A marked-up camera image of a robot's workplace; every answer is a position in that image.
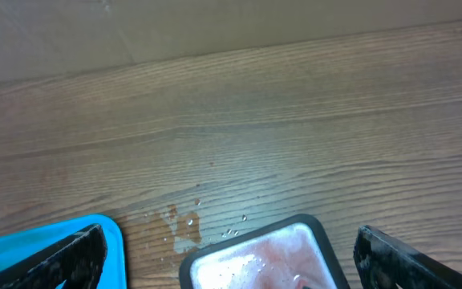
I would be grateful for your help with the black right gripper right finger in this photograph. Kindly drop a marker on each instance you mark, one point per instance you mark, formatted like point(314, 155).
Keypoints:
point(384, 262)

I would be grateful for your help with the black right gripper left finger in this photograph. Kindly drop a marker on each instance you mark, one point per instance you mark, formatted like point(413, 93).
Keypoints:
point(75, 261)

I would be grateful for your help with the teal plastic tray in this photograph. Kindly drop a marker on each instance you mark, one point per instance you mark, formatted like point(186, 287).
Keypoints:
point(18, 246)

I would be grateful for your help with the black tray with red water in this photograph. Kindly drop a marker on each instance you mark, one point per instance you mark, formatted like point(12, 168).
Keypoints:
point(292, 253)

